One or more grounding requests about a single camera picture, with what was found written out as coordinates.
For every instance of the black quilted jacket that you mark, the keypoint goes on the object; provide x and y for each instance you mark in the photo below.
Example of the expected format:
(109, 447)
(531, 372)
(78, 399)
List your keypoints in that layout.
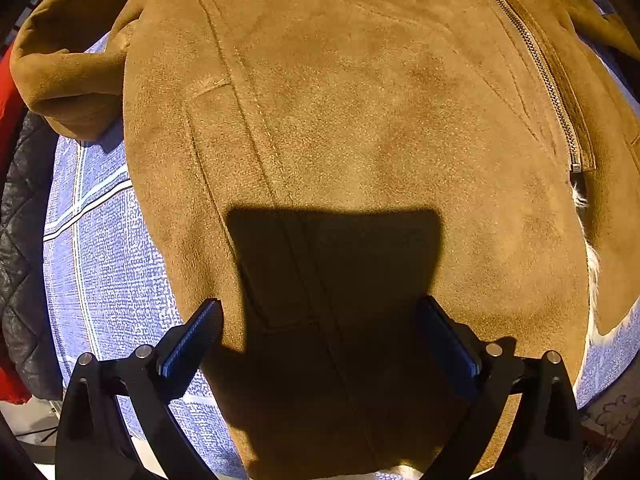
(25, 260)

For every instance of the blue plaid blanket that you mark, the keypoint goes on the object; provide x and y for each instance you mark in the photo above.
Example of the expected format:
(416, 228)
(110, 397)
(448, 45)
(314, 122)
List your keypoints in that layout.
(110, 270)

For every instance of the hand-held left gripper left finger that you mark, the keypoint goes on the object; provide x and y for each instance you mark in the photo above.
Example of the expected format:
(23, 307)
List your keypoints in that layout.
(187, 341)

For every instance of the brown suede jacket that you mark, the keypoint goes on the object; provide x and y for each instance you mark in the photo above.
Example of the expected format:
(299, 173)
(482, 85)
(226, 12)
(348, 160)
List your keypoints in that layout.
(350, 110)

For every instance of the red garment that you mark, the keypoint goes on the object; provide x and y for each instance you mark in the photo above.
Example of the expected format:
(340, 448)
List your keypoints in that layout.
(7, 110)

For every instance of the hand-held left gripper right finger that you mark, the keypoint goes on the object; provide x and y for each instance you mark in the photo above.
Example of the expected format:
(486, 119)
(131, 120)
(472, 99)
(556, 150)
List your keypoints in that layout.
(445, 346)

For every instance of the patterned floor mat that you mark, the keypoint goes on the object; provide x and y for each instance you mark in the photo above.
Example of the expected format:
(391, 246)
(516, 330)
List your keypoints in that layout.
(611, 410)

